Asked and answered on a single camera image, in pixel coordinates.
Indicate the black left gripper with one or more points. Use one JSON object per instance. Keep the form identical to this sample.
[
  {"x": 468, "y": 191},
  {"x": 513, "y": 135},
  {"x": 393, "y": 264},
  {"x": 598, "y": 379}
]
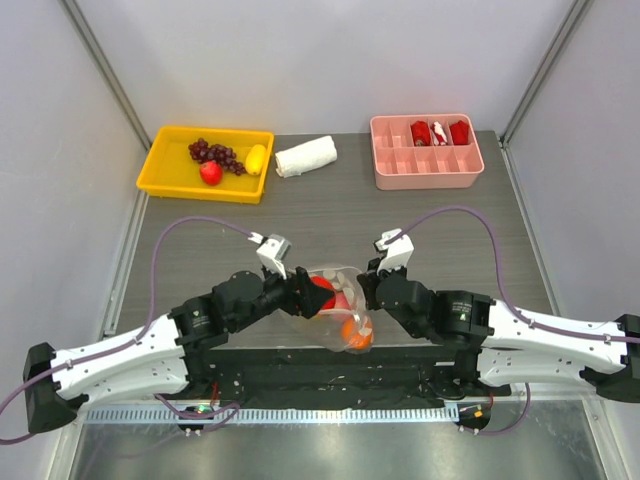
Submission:
[{"x": 300, "y": 293}]

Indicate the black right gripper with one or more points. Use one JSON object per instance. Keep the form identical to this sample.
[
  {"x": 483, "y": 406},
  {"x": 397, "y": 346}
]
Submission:
[{"x": 378, "y": 288}]

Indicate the orange red fake persimmon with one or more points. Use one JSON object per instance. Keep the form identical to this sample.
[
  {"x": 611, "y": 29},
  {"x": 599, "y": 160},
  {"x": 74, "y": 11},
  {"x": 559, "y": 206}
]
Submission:
[{"x": 326, "y": 291}]

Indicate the clear zip top bag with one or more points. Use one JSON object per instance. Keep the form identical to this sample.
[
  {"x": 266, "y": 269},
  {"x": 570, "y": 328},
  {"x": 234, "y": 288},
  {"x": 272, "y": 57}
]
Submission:
[{"x": 324, "y": 329}]

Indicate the yellow fake mango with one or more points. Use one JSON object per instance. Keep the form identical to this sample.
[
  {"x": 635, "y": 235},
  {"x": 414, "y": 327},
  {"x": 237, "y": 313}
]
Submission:
[{"x": 255, "y": 160}]

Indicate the red fake tomato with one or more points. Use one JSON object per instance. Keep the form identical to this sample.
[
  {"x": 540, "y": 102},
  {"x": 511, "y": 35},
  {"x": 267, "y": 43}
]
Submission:
[{"x": 211, "y": 173}]

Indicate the purple fake grape bunch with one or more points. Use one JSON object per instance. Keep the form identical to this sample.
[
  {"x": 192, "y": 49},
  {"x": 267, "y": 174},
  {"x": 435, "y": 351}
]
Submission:
[{"x": 202, "y": 152}]

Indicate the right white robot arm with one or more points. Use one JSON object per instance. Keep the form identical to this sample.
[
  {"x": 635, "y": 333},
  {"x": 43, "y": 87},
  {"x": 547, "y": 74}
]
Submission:
[{"x": 496, "y": 345}]

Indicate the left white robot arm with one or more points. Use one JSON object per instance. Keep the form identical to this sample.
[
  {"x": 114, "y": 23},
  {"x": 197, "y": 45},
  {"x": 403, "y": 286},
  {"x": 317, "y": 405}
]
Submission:
[{"x": 166, "y": 356}]

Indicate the pink fake peach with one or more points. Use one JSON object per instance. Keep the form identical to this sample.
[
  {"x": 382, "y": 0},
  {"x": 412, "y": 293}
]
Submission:
[{"x": 341, "y": 305}]

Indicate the rolled white towel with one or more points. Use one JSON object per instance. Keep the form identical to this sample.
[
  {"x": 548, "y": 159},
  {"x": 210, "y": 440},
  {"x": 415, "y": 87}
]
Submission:
[{"x": 306, "y": 157}]

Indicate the pink divided organizer box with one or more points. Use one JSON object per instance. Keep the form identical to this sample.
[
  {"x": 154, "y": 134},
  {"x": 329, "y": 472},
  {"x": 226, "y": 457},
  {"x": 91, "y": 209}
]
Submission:
[{"x": 399, "y": 165}]

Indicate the red white rolled cloth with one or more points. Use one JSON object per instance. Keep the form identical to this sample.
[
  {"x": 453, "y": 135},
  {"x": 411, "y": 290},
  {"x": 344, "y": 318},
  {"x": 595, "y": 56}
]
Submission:
[{"x": 439, "y": 134}]

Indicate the red rolled cloth left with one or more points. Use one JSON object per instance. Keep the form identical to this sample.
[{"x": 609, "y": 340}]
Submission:
[{"x": 420, "y": 133}]

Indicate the red rolled cloth right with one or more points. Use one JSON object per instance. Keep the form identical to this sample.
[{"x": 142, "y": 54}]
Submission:
[{"x": 459, "y": 132}]

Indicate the yellow plastic tray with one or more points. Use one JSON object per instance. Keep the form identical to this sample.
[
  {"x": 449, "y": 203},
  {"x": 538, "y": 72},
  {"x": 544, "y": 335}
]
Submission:
[{"x": 170, "y": 170}]

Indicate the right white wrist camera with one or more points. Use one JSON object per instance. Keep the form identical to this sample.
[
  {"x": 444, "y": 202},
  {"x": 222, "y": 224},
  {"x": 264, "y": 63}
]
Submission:
[{"x": 395, "y": 249}]

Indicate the perforated metal cable rail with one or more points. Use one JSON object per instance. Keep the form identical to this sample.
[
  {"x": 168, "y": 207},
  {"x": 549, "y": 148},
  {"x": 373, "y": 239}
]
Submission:
[{"x": 157, "y": 414}]

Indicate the grey aluminium corner rail right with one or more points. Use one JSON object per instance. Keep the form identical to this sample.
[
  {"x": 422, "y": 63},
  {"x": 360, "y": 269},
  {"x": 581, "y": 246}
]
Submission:
[{"x": 560, "y": 41}]

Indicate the grey aluminium corner rail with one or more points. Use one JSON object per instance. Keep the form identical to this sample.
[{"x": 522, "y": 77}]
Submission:
[
  {"x": 79, "y": 22},
  {"x": 560, "y": 41}
]

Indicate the grey aluminium corner rail left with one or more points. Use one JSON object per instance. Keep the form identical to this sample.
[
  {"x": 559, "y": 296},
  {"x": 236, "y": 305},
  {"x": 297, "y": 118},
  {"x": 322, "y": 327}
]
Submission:
[{"x": 79, "y": 22}]

